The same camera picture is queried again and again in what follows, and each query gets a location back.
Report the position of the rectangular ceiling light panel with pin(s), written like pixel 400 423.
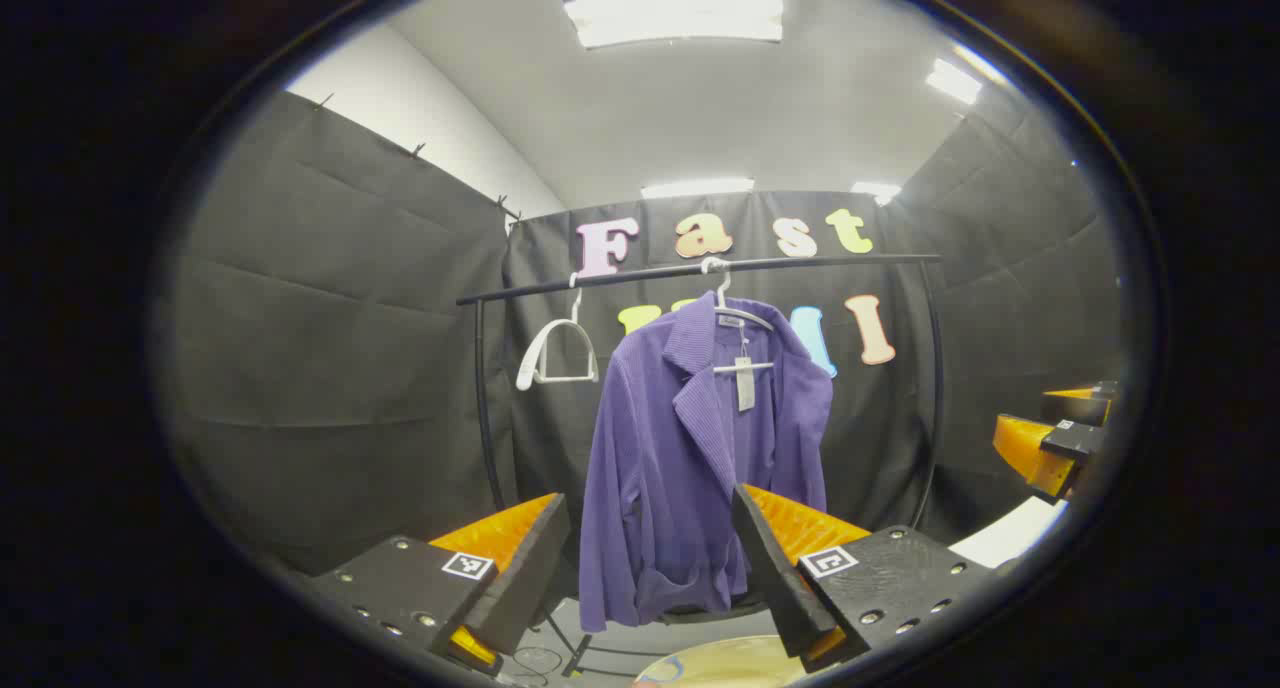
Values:
pixel 672 16
pixel 697 187
pixel 952 80

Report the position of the purple ribbed jacket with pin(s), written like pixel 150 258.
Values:
pixel 650 468

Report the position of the white plastic clothes hanger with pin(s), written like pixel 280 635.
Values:
pixel 740 316
pixel 527 363

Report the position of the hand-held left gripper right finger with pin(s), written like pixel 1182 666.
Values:
pixel 775 568

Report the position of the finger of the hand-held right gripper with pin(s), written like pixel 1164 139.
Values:
pixel 1080 408
pixel 1075 441

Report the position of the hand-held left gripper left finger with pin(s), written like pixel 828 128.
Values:
pixel 525 578

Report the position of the black backdrop cloth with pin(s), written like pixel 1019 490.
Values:
pixel 350 368

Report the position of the round laundry hamper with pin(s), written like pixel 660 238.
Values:
pixel 730 663

